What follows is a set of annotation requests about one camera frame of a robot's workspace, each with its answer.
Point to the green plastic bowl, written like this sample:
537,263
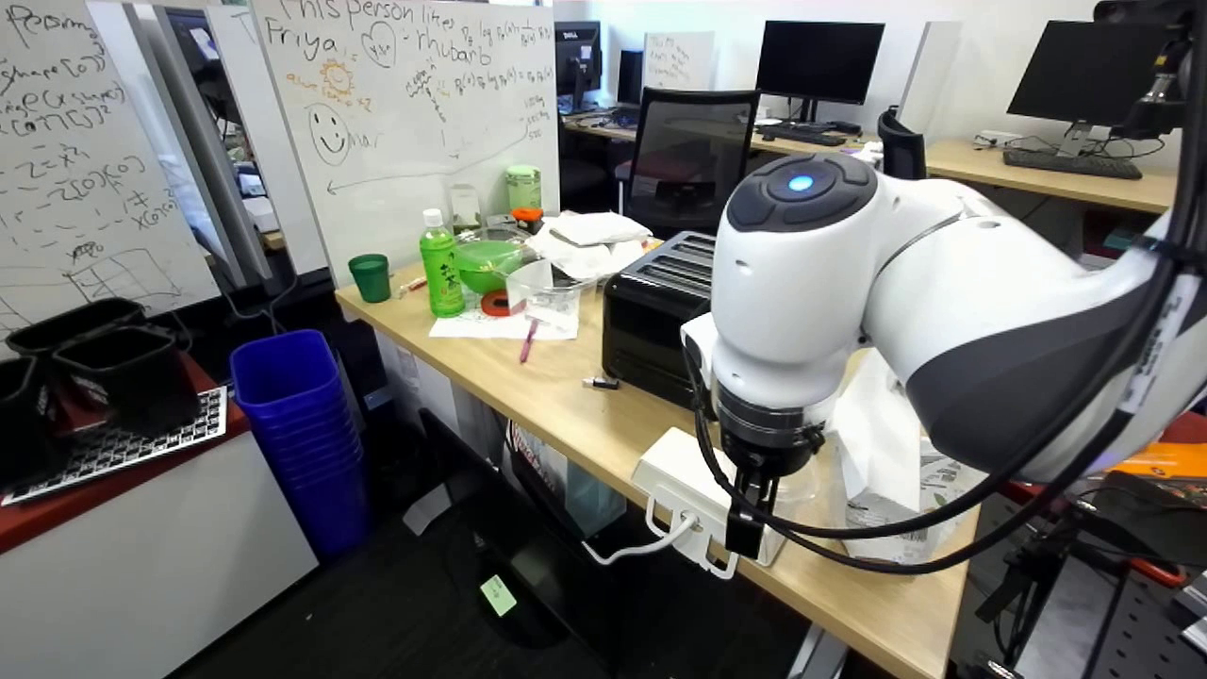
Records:
490,263

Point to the blue plastic bin stack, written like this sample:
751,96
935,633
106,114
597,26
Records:
302,439

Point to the white cabinet with red top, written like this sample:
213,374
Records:
136,566

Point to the white power strip box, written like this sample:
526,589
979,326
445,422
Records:
679,485

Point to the green lidded jar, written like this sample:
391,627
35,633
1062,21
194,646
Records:
523,189

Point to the green drink bottle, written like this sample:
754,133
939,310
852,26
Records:
441,270

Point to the red pen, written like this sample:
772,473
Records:
528,341

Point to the whiteboard with smiley drawing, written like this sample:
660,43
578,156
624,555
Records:
416,114

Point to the white styrofoam container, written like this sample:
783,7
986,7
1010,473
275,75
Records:
591,243

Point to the black keyboard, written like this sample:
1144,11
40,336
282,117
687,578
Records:
1069,160

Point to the black silver four-slot toaster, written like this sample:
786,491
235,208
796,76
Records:
655,314

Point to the black mesh office chair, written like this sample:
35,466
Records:
687,156

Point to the black marker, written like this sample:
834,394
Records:
600,384

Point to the black plant pot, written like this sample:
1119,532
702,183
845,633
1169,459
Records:
25,422
77,326
133,378

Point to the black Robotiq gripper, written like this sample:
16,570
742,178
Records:
772,449

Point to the small orange object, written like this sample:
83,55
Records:
495,304

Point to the dark green cup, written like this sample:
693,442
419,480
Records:
370,278

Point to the whiteboard with dense writing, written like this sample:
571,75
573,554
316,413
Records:
89,163

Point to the wooden office desk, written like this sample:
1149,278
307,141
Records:
1005,160

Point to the white paper sheet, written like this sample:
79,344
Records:
503,326

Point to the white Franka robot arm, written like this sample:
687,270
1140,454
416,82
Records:
957,290

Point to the metal mesh tray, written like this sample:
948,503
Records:
136,439

